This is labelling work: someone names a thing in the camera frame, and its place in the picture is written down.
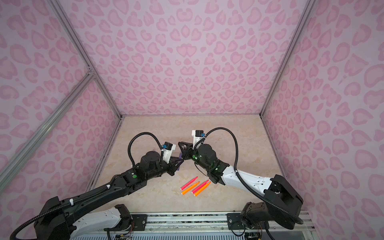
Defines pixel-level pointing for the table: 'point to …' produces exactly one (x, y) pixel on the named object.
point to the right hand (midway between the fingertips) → (178, 144)
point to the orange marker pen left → (183, 192)
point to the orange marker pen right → (196, 193)
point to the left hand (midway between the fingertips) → (183, 157)
